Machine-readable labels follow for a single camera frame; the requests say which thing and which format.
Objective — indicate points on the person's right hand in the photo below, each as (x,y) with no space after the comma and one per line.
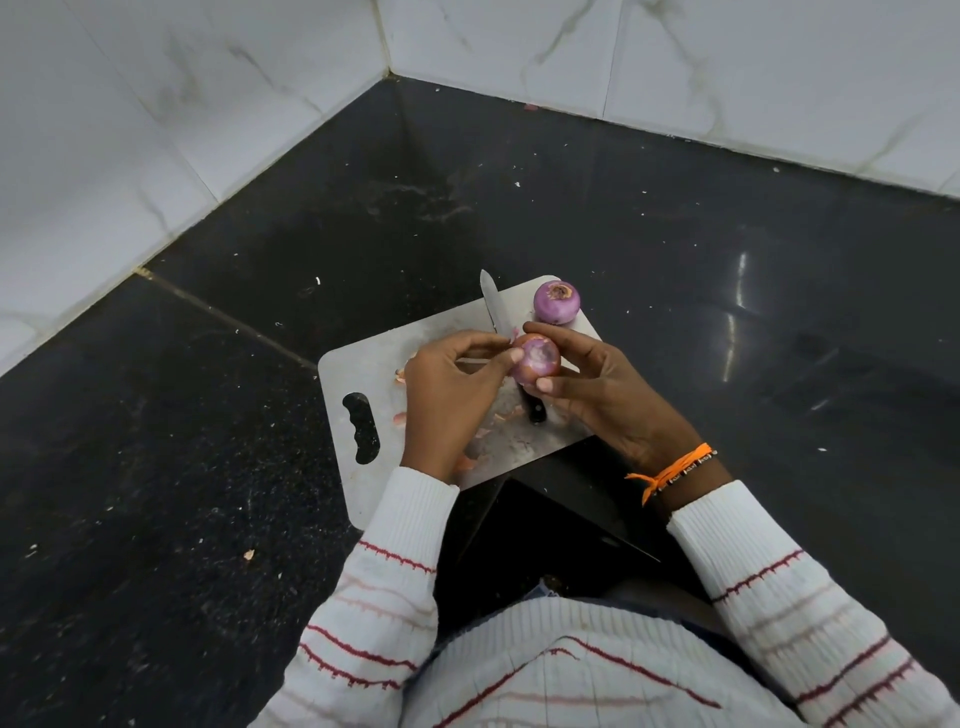
(622,397)

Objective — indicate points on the person's left hand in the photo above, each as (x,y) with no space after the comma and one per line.
(446,409)

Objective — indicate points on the purple onion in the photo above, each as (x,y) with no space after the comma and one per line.
(536,358)
(556,302)

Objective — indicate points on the person's right forearm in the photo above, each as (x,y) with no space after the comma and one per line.
(802,607)

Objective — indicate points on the person's left forearm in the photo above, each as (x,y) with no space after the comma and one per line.
(360,615)

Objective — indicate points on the orange thread wristband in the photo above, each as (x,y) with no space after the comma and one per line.
(667,465)

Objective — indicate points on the steel cutting board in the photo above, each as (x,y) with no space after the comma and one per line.
(367,360)

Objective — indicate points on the white red striped sweater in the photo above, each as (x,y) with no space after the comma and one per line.
(577,660)

